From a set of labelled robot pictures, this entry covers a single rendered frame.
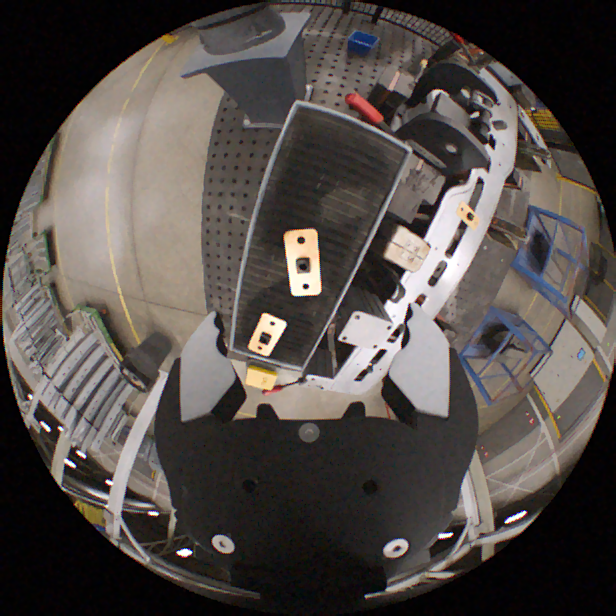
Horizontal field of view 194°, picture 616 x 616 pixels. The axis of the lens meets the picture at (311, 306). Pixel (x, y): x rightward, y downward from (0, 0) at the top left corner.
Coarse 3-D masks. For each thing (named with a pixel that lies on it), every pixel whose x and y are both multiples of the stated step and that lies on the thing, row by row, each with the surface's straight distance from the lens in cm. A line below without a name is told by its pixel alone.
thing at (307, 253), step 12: (288, 240) 21; (312, 240) 21; (288, 252) 22; (300, 252) 22; (312, 252) 22; (288, 264) 22; (312, 264) 22; (300, 276) 23; (312, 276) 22; (300, 288) 23; (312, 288) 23
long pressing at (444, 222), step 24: (504, 96) 91; (504, 120) 79; (504, 144) 72; (504, 168) 68; (456, 192) 50; (432, 216) 46; (456, 216) 50; (480, 216) 57; (432, 240) 47; (480, 240) 58; (432, 264) 48; (456, 264) 54; (408, 288) 48; (432, 288) 52; (432, 312) 56; (360, 360) 59; (384, 360) 62; (336, 384) 68; (360, 384) 70
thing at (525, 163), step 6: (516, 150) 86; (516, 156) 86; (522, 156) 84; (528, 156) 83; (534, 156) 82; (516, 162) 89; (522, 162) 87; (528, 162) 85; (534, 162) 84; (540, 162) 87; (522, 168) 90; (528, 168) 89; (534, 168) 86; (540, 168) 85
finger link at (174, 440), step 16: (176, 368) 10; (176, 384) 9; (160, 400) 9; (176, 400) 8; (160, 416) 9; (176, 416) 8; (208, 416) 7; (160, 432) 8; (176, 432) 8; (192, 432) 7; (208, 432) 7; (160, 448) 8; (176, 448) 8; (192, 448) 7; (160, 464) 8; (176, 464) 7; (176, 480) 7; (176, 496) 7
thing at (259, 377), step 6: (252, 366) 37; (252, 372) 37; (258, 372) 37; (264, 372) 37; (270, 372) 37; (276, 372) 37; (246, 378) 40; (252, 378) 39; (258, 378) 39; (264, 378) 38; (270, 378) 38; (252, 384) 41; (258, 384) 41; (264, 384) 40; (270, 384) 40
